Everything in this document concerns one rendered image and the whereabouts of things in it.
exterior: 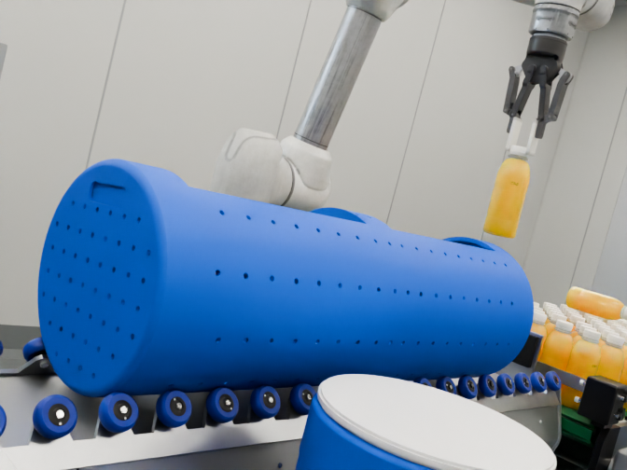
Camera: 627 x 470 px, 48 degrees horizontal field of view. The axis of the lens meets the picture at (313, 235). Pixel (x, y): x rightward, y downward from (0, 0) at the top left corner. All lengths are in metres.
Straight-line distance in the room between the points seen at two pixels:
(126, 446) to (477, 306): 0.66
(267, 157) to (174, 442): 1.01
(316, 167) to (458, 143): 3.82
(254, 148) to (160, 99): 2.35
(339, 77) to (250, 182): 0.39
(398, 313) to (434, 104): 4.41
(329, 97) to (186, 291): 1.20
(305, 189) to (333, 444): 1.21
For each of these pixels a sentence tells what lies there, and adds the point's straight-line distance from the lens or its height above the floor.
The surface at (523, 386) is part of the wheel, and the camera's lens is 1.57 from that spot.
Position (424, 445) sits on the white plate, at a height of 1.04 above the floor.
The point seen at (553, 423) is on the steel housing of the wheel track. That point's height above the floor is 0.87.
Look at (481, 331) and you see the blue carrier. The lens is 1.28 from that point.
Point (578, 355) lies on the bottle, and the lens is 1.78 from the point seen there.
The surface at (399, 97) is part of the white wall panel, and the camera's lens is 5.15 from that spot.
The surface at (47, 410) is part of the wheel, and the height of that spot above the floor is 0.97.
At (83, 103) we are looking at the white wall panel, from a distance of 3.91.
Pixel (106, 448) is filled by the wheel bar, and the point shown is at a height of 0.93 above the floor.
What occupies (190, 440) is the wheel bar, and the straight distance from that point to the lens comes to 0.90.
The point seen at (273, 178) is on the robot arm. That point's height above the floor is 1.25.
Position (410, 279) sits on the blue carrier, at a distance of 1.08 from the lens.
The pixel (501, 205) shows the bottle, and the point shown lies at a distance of 1.48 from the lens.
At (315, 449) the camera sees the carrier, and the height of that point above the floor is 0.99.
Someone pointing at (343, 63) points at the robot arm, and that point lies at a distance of 1.91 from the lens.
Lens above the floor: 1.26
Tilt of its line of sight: 4 degrees down
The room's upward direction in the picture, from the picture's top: 14 degrees clockwise
